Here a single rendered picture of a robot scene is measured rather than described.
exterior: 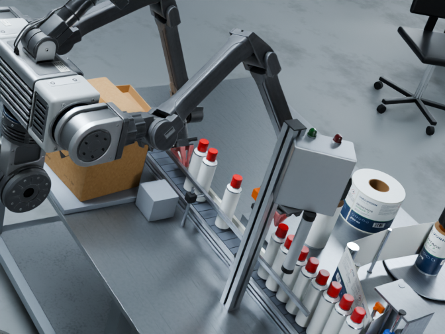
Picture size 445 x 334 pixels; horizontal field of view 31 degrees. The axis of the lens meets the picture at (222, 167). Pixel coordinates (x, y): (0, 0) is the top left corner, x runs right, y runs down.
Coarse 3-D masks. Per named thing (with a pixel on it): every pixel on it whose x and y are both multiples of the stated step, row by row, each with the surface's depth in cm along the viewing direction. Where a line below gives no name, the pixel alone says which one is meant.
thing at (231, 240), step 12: (156, 156) 290; (168, 156) 292; (168, 168) 285; (180, 180) 281; (192, 204) 272; (204, 204) 274; (204, 216) 268; (216, 216) 270; (216, 228) 264; (228, 240) 261; (240, 240) 263; (252, 276) 249; (264, 288) 246; (276, 300) 243
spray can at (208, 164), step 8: (208, 152) 264; (216, 152) 264; (208, 160) 265; (216, 160) 267; (200, 168) 268; (208, 168) 265; (200, 176) 268; (208, 176) 267; (200, 184) 269; (208, 184) 270; (208, 192) 273; (200, 200) 273
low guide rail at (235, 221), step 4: (180, 156) 287; (188, 168) 284; (212, 192) 274; (212, 196) 274; (216, 196) 273; (216, 200) 273; (220, 200) 272; (220, 204) 271; (232, 220) 266; (236, 220) 265; (236, 224) 265; (240, 224) 264; (240, 228) 263; (244, 228) 263; (260, 252) 256; (264, 252) 255
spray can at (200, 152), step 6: (198, 144) 268; (204, 144) 266; (198, 150) 269; (204, 150) 268; (192, 156) 271; (198, 156) 268; (204, 156) 268; (192, 162) 271; (198, 162) 269; (192, 168) 272; (198, 168) 271; (192, 174) 272; (186, 180) 275; (186, 186) 276; (192, 186) 275
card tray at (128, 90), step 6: (120, 90) 328; (126, 90) 330; (132, 90) 328; (126, 96) 328; (132, 96) 329; (138, 96) 325; (138, 102) 325; (144, 102) 321; (144, 108) 322; (150, 108) 318
